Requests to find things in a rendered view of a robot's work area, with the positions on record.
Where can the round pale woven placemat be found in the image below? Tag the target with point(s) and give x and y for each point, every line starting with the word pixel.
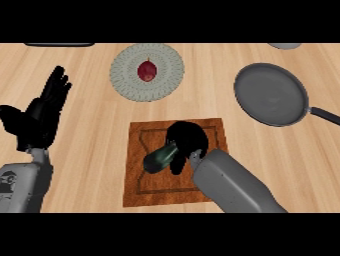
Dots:
pixel 129 83

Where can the grey round object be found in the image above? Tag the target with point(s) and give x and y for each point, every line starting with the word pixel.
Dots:
pixel 284 45

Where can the dark green eggplant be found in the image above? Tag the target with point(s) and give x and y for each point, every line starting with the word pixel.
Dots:
pixel 160 158

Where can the dark red onion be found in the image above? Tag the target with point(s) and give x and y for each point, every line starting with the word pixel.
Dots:
pixel 146 70

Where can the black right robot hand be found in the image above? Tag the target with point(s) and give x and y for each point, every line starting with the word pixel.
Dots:
pixel 188 137

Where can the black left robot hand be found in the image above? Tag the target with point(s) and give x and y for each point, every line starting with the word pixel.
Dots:
pixel 36 117

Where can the brown wooden cutting board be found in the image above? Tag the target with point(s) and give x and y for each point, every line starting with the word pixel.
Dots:
pixel 154 186

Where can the grey frying pan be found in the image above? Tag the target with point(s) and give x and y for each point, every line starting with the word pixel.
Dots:
pixel 270 94

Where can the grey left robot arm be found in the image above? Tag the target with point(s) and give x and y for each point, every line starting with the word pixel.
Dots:
pixel 21 184

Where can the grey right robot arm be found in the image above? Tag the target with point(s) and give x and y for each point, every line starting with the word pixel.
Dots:
pixel 232 186

